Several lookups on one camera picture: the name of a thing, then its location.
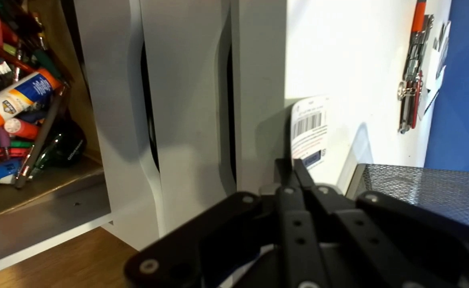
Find small silver key ring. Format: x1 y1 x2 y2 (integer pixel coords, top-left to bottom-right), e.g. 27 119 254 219
395 79 409 100

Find wooden storage box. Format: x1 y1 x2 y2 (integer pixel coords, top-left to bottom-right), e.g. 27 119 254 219
0 0 112 268

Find black mesh pen holder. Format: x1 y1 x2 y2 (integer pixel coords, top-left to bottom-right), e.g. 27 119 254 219
344 161 469 233

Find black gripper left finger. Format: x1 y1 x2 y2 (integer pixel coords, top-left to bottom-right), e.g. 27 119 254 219
123 158 328 288

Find orange and white glue bottle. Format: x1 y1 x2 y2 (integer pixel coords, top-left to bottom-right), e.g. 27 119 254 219
0 67 64 139

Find orange handled tool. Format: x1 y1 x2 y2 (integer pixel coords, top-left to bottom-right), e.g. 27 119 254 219
409 0 429 36

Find white cabinet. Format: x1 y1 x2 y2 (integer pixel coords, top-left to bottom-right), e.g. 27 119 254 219
72 0 289 252

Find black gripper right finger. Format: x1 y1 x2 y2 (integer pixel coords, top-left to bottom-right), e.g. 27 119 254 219
294 158 469 288

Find green marker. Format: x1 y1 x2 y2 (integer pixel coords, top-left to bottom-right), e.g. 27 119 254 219
0 135 35 150

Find white barcode card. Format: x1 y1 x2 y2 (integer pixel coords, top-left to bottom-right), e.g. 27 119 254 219
288 94 331 169

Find red marker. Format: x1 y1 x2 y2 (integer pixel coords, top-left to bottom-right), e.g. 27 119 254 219
1 116 44 140

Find black pen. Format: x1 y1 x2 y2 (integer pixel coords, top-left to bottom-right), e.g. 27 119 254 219
12 86 67 188

